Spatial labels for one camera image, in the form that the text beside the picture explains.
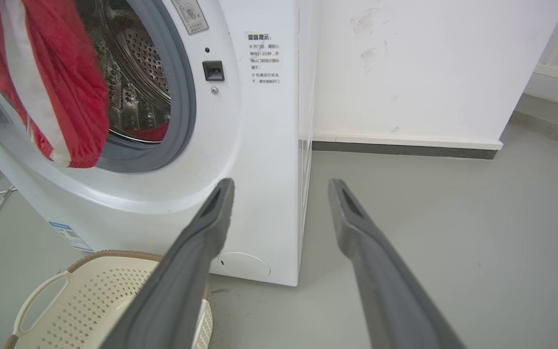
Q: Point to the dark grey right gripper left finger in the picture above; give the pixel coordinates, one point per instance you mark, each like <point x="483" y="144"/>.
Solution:
<point x="182" y="271"/>

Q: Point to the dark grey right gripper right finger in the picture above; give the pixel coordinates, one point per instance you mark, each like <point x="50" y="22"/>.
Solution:
<point x="385" y="286"/>

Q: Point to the red and white garment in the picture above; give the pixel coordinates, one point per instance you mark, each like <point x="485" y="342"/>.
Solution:
<point x="51" y="82"/>

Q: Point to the cream perforated laundry basket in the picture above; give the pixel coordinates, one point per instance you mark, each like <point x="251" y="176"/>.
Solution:
<point x="80" y="303"/>

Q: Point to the white front-load washing machine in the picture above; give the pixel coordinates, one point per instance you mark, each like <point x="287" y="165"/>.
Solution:
<point x="255" y="145"/>

